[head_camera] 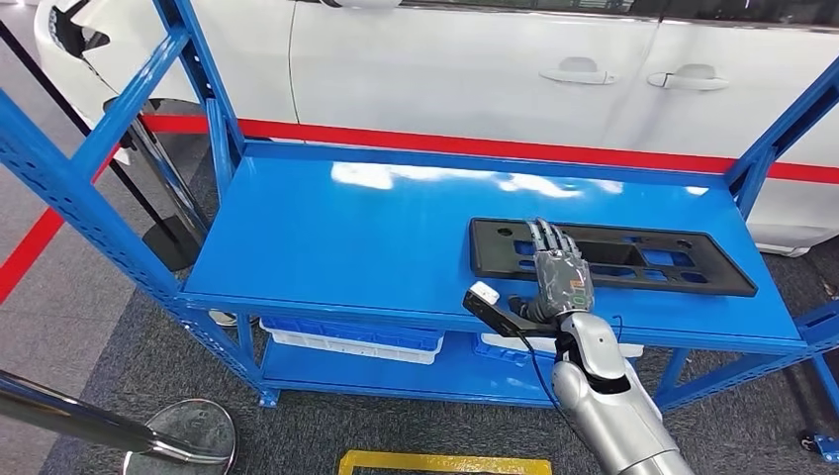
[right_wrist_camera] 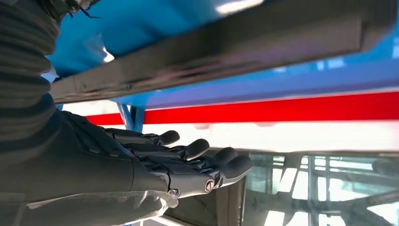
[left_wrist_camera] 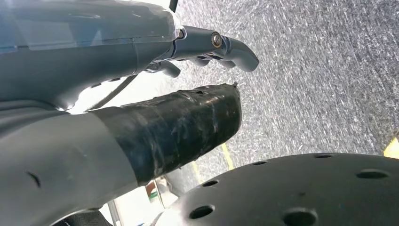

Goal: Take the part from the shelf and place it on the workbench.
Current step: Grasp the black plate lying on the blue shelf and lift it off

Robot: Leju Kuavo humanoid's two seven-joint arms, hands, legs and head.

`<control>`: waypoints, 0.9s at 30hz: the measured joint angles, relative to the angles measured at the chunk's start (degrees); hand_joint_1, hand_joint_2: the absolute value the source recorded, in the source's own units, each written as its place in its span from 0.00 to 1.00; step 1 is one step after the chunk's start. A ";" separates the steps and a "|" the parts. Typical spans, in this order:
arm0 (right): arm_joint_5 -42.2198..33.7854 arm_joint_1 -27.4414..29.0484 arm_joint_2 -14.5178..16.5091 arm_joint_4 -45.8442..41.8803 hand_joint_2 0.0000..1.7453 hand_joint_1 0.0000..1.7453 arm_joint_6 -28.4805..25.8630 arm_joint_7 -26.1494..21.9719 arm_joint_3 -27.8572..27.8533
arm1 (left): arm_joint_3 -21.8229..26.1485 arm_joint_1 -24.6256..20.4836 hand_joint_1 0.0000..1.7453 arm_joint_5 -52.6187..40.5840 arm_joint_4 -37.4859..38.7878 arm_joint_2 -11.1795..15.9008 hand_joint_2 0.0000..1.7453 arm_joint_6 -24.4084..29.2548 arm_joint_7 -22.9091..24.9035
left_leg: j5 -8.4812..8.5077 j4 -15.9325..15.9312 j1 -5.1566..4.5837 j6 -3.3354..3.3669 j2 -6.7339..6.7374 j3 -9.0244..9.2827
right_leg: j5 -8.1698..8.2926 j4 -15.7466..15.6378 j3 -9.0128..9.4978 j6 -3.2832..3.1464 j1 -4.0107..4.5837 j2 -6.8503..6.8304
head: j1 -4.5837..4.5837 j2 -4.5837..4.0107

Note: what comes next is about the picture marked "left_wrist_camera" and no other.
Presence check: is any yellow floor tape square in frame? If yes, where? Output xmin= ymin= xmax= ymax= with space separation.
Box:
xmin=191 ymin=143 xmax=235 ymax=185

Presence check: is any black perforated plate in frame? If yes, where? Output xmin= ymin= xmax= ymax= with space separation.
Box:
xmin=152 ymin=152 xmax=399 ymax=226

